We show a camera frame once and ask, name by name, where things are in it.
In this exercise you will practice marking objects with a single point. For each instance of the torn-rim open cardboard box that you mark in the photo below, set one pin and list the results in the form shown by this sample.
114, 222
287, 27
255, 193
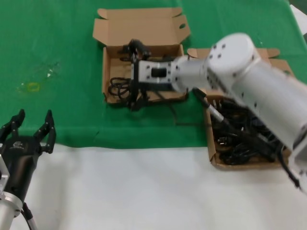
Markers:
144, 26

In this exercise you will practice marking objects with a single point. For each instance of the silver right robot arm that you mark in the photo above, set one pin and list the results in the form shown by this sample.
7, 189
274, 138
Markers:
263, 83

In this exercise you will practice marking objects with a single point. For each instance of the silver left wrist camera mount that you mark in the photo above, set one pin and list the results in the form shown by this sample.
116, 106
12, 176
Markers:
3, 175

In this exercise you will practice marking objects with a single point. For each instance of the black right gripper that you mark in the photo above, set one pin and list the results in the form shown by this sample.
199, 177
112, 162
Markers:
132, 79

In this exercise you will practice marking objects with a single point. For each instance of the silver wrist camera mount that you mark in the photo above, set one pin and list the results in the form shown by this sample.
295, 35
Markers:
146, 72
3, 175

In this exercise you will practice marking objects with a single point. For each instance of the white paper sheet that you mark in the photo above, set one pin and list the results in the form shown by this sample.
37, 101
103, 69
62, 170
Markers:
302, 19

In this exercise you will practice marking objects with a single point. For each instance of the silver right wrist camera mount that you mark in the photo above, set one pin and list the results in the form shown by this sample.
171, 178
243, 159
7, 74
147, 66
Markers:
146, 72

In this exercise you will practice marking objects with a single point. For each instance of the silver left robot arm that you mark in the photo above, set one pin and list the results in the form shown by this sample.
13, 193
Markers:
8, 208

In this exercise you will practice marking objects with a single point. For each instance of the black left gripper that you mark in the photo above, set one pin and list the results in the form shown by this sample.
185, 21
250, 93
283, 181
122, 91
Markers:
21, 163

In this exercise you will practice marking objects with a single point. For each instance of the green tablecloth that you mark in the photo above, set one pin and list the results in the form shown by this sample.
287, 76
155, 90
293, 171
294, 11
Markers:
60, 36

